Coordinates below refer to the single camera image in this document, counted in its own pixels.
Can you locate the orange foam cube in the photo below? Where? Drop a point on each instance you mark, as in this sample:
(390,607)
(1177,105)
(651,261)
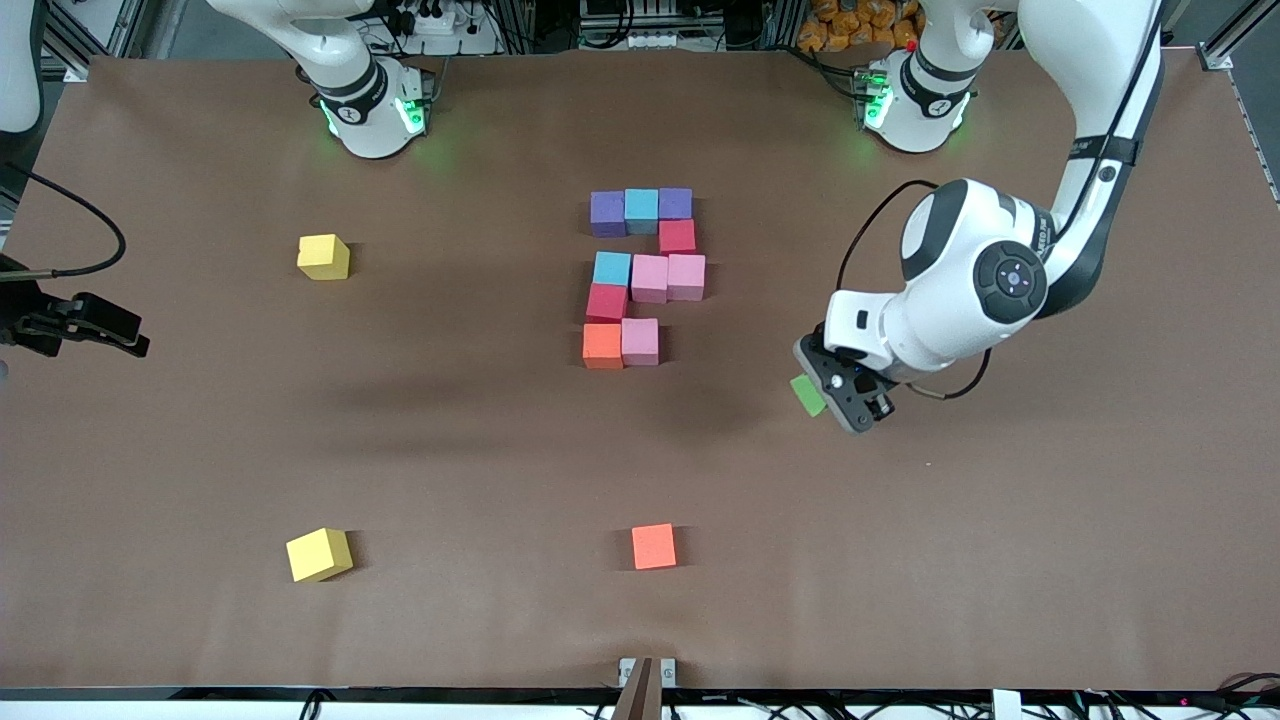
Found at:
(653,547)
(603,345)

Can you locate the purple foam cube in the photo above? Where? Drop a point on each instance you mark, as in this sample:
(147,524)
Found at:
(607,213)
(676,203)

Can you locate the blue foam cube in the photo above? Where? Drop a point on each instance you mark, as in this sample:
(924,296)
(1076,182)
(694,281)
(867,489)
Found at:
(612,268)
(642,210)

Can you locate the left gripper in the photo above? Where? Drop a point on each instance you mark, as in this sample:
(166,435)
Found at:
(865,383)

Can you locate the small white block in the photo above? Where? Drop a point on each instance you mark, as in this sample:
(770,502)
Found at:
(1007,705)

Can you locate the orange plastic bag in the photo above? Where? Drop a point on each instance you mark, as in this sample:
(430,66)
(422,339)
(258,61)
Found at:
(850,25)

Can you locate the red foam cube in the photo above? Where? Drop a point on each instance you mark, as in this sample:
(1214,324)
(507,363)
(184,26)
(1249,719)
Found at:
(677,237)
(607,302)

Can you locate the brown table cover sheet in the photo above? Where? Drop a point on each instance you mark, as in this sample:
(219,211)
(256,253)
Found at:
(1050,560)

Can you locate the aluminium frame profile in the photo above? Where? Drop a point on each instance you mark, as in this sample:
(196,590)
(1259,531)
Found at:
(1225,50)
(90,45)

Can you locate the green foam cube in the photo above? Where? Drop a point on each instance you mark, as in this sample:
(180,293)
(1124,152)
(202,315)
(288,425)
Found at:
(808,395)

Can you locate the brown mount strut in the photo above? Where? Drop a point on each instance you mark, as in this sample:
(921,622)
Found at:
(640,695)

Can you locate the yellow foam cube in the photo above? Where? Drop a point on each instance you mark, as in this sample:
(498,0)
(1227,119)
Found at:
(320,555)
(322,258)

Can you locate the pink foam cube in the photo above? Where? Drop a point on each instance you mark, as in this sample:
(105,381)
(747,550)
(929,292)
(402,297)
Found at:
(686,277)
(640,342)
(650,278)

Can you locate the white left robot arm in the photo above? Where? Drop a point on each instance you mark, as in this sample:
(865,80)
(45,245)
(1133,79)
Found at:
(960,290)

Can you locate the metal mount bracket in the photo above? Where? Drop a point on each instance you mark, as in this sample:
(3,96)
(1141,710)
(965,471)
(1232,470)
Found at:
(626,670)

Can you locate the white power strip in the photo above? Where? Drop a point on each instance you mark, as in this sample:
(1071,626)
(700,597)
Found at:
(640,42)
(435,18)

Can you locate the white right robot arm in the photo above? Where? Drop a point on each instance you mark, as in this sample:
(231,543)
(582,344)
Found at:
(370,110)

